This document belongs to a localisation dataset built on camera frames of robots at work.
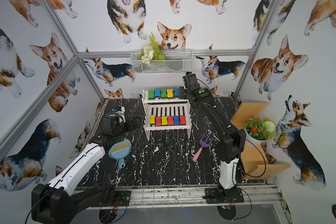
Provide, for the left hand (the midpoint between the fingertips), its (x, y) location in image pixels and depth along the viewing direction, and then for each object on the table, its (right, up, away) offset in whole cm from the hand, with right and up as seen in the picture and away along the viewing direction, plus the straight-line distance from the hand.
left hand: (134, 116), depth 81 cm
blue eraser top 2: (+24, +15, +3) cm, 29 cm away
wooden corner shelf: (+69, -27, -1) cm, 75 cm away
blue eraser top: (+13, +14, +3) cm, 19 cm away
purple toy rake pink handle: (+43, -19, +14) cm, 49 cm away
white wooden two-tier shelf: (+17, +1, +13) cm, 22 cm away
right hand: (+31, +17, +2) cm, 36 cm away
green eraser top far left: (+9, +13, +3) cm, 17 cm away
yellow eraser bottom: (+17, -3, +9) cm, 19 cm away
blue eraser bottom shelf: (+24, -3, +9) cm, 26 cm away
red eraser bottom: (+13, -3, +7) cm, 15 cm away
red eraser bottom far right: (+28, -3, +10) cm, 30 cm away
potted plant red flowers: (+67, -8, -6) cm, 68 cm away
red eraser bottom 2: (+20, -3, +8) cm, 22 cm away
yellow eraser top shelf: (+20, +14, +3) cm, 25 cm away
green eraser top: (+16, +14, +3) cm, 22 cm away
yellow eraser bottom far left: (+9, -2, +9) cm, 13 cm away
